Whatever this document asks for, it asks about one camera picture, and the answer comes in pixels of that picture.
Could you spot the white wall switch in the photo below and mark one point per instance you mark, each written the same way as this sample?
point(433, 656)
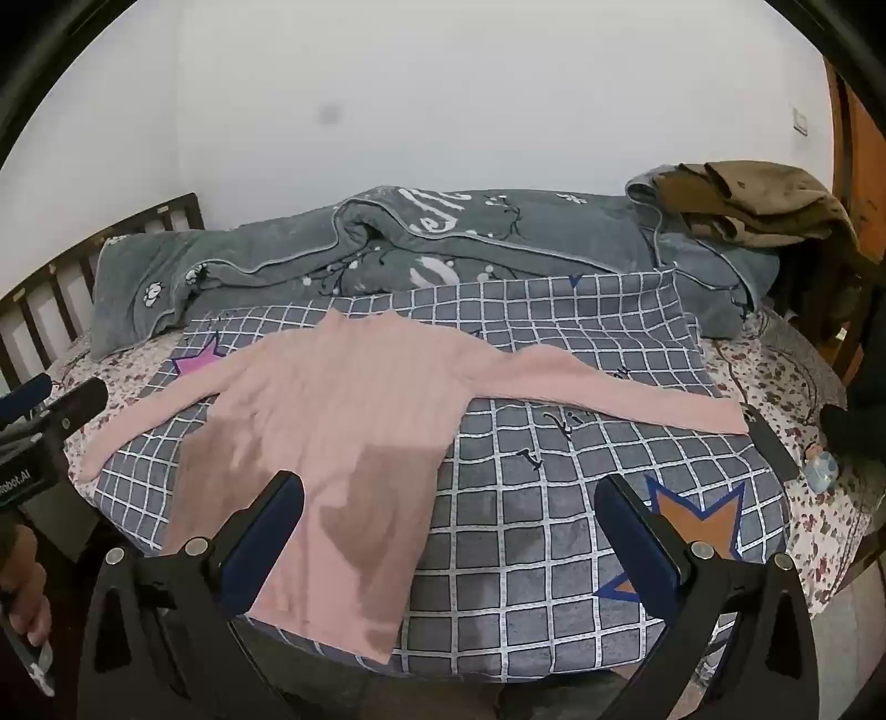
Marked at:
point(801, 121)

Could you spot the dark wooden headboard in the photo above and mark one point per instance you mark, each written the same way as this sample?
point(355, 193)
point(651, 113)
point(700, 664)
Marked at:
point(187, 211)

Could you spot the dark clothes pile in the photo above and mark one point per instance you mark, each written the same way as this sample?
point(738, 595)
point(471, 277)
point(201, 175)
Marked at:
point(824, 304)

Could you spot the olive green bag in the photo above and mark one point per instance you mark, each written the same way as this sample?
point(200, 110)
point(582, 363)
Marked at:
point(761, 201)

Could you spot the small blue white bottle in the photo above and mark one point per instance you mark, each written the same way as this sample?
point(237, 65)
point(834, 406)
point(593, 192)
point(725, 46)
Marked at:
point(822, 474)

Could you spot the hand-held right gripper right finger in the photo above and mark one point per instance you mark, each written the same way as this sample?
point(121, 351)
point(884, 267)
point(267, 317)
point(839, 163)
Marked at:
point(640, 547)

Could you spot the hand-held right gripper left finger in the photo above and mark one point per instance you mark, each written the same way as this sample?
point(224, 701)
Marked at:
point(266, 533)

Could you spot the wooden door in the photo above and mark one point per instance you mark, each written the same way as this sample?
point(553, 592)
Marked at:
point(865, 152)

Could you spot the person's left hand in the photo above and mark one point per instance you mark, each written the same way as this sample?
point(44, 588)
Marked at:
point(21, 588)

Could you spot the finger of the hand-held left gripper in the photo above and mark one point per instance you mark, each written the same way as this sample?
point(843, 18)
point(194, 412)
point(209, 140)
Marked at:
point(24, 403)
point(76, 408)

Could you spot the floral bed sheet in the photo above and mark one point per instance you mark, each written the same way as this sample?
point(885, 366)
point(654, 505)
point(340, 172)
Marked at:
point(775, 374)

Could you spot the grey checked star blanket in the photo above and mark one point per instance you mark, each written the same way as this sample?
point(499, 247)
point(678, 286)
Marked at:
point(540, 498)

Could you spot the pink knit sweater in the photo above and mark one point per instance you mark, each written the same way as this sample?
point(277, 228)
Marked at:
point(332, 415)

